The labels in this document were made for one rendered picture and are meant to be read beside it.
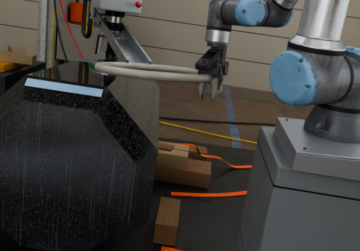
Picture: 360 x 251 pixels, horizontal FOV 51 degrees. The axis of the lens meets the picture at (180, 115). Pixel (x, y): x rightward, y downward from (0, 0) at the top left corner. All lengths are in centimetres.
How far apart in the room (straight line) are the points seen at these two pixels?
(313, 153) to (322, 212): 18
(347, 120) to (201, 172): 166
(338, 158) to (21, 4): 707
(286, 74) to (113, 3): 116
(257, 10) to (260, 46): 568
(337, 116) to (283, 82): 23
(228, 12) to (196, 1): 559
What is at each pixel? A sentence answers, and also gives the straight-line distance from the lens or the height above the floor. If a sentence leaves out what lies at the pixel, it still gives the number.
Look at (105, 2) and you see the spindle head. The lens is 197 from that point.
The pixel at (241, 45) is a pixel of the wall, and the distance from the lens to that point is 691.
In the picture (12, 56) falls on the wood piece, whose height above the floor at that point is 82.
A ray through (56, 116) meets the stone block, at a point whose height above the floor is 73.
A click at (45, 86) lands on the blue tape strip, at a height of 84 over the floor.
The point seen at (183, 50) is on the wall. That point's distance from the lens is 692.
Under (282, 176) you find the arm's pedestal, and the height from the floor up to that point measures 82.
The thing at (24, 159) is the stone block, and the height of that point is 52.
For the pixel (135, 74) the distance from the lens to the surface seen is 127.
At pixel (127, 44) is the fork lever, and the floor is 101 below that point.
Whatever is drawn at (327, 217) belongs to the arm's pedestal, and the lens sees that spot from 117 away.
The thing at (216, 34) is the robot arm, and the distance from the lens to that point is 136.
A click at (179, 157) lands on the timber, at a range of 268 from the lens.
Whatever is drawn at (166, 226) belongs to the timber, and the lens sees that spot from 205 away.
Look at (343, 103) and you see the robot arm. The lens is 119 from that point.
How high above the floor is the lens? 122
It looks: 16 degrees down
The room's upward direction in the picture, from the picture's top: 8 degrees clockwise
